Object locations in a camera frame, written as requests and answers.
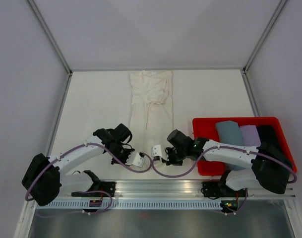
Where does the white t shirt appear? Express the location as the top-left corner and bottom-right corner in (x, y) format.
(129, 70), (173, 160)

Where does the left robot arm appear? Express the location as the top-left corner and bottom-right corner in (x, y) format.
(21, 123), (135, 206)

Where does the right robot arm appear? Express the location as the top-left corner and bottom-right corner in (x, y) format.
(166, 129), (293, 196)

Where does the red plastic bin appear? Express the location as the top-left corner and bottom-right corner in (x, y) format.
(192, 117), (298, 176)

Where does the grey-blue rolled t shirt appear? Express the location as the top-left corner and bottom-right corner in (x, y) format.
(215, 120), (244, 146)

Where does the lilac rolled t shirt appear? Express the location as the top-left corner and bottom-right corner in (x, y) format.
(240, 125), (261, 146)

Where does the black rolled t shirt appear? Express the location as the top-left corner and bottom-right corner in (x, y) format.
(256, 125), (281, 149)

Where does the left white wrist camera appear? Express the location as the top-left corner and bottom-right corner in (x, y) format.
(126, 152), (145, 168)

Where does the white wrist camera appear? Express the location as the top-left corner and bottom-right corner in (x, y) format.
(126, 152), (145, 168)
(151, 144), (163, 161)

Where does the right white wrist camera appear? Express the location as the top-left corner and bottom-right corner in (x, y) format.
(151, 144), (163, 161)

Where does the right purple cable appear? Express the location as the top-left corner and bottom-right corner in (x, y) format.
(152, 145), (298, 216)

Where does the purple cable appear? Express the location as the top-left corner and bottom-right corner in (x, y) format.
(152, 145), (298, 216)
(25, 141), (153, 219)

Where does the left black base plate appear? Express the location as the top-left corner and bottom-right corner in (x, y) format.
(71, 181), (117, 197)

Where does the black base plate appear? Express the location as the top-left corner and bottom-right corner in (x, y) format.
(71, 181), (117, 197)
(200, 181), (248, 200)

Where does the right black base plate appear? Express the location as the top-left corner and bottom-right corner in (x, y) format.
(200, 181), (248, 200)

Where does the white slotted cable duct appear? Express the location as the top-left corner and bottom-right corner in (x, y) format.
(38, 199), (222, 210)

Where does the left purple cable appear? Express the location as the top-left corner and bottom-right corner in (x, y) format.
(25, 141), (153, 219)

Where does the right aluminium frame post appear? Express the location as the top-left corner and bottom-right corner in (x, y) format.
(242, 0), (289, 74)

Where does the aluminium frame post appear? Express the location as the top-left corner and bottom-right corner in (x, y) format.
(25, 0), (72, 75)
(242, 0), (289, 74)

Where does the left aluminium frame post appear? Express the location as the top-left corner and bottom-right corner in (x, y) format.
(25, 0), (72, 75)

